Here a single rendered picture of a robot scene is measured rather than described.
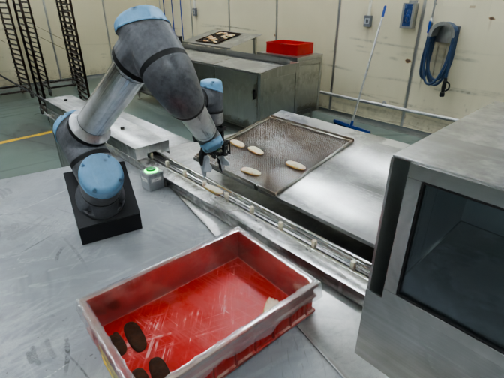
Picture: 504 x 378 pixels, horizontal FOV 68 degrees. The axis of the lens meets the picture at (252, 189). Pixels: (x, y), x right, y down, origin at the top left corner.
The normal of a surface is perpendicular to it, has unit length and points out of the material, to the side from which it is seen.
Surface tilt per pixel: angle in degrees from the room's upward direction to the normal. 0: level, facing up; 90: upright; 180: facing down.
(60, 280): 0
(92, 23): 90
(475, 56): 90
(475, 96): 90
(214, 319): 0
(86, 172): 54
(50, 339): 0
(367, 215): 10
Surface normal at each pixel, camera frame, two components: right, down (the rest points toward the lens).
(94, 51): 0.69, 0.33
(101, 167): 0.43, -0.20
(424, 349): -0.72, 0.32
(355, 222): -0.13, -0.82
